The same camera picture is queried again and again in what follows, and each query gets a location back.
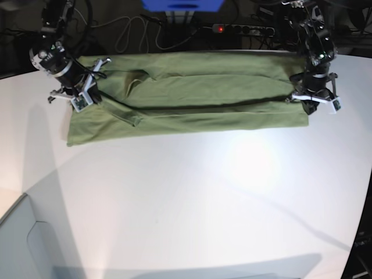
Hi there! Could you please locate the grey looped cable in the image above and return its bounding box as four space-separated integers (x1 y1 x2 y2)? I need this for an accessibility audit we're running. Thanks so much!
115 16 201 53

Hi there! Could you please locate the white power strip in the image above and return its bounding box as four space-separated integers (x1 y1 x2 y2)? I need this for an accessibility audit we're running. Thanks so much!
212 24 275 37

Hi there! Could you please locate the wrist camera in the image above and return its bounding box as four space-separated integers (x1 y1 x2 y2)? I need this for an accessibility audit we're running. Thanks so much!
327 97 342 114
70 92 94 113

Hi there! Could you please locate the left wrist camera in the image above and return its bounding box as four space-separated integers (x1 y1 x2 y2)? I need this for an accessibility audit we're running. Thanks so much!
327 97 342 114

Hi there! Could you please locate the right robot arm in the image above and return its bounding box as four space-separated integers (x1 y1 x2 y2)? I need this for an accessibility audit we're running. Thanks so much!
29 1 112 112

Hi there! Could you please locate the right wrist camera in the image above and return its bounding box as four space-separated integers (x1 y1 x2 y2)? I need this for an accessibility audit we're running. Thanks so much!
70 92 94 113

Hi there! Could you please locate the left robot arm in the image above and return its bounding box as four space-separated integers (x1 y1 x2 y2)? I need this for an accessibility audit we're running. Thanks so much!
281 1 342 115

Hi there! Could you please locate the blue plastic box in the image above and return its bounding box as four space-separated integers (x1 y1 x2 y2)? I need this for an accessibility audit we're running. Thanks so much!
142 0 224 12

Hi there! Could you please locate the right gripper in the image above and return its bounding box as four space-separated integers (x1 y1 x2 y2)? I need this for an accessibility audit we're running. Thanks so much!
29 42 112 104

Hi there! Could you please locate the green T-shirt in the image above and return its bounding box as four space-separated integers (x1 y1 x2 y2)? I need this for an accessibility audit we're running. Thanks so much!
67 51 309 146

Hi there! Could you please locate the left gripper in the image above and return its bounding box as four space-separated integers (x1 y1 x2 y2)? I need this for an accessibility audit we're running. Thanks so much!
287 62 339 115

